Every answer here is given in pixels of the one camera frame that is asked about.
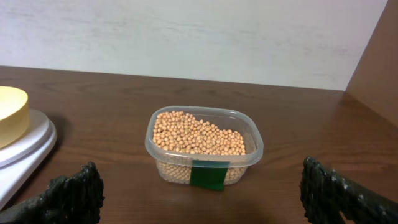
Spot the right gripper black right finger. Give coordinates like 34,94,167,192
300,157,397,224

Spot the yellow bowl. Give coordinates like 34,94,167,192
1,86,30,148

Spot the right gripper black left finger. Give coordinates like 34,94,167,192
1,162,104,224

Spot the clear plastic container of soybeans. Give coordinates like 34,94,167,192
145,106,264,187

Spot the white digital kitchen scale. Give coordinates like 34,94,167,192
1,109,57,207

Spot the green tape strip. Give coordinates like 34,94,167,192
189,160,229,191

